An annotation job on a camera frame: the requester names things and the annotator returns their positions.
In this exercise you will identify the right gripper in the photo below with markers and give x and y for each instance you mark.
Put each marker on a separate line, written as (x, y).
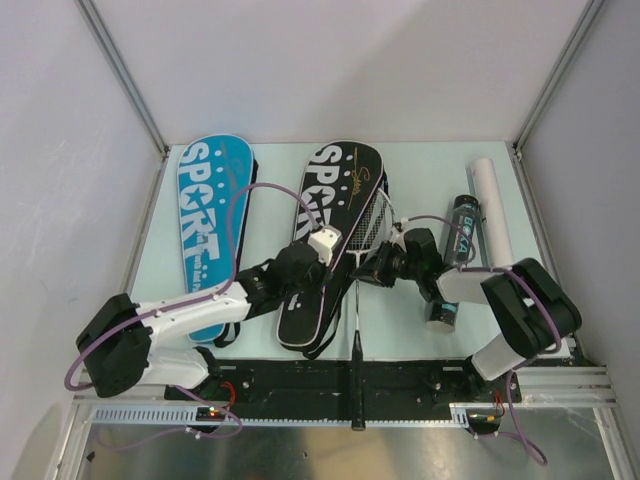
(375, 269)

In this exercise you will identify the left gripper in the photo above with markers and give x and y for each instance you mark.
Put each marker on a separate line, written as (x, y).
(324, 276)

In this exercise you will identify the white racket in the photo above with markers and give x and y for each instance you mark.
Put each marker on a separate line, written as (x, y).
(371, 231)

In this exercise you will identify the black shuttlecock tube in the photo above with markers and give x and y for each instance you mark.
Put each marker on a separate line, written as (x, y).
(443, 315)

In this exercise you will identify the black racket bag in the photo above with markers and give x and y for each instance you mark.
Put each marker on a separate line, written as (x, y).
(339, 185)

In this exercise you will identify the white shuttlecock tube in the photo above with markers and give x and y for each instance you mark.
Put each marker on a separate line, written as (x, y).
(494, 228)

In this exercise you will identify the blue racket bag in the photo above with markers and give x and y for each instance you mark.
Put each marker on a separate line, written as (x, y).
(210, 172)

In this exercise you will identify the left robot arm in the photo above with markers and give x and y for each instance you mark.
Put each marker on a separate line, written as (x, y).
(126, 344)

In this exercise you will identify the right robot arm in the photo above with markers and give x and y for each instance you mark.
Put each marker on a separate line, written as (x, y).
(532, 311)

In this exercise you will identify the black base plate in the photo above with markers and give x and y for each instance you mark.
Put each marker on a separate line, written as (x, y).
(318, 390)

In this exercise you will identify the aluminium rail right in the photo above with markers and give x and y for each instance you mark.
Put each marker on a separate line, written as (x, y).
(578, 356)

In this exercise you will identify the aluminium frame post right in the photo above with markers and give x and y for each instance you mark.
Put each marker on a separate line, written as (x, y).
(569, 53)

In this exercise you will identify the aluminium frame post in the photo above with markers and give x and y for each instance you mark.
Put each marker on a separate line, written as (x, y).
(116, 61)
(569, 53)

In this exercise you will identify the aluminium frame post left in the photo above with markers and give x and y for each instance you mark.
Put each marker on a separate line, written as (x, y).
(116, 61)

